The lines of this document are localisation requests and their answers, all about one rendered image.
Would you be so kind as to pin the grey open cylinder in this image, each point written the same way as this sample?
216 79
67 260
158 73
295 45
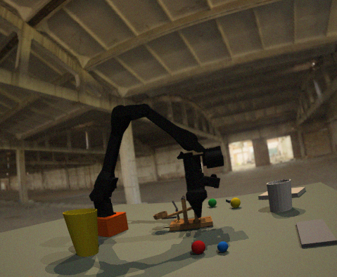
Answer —
279 193

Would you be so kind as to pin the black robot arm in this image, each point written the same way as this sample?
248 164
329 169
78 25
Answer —
121 116

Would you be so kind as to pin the yellow ball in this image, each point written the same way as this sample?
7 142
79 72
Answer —
235 202

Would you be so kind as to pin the green ball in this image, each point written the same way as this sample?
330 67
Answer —
212 202

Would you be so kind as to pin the olive yellow cup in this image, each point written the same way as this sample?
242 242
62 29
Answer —
83 229

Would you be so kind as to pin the blue ball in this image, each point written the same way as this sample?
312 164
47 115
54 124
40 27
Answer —
222 246

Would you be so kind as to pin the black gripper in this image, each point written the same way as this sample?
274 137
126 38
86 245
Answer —
195 194

